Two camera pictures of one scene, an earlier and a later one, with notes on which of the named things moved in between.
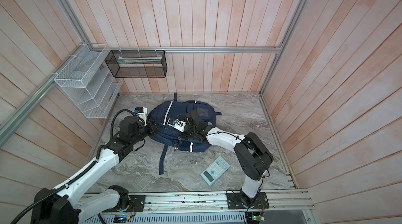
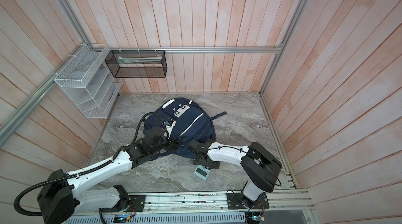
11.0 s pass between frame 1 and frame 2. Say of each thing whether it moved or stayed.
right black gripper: moved
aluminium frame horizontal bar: stayed
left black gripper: moved
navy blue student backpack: moved
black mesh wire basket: stayed
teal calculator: moved
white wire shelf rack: stayed
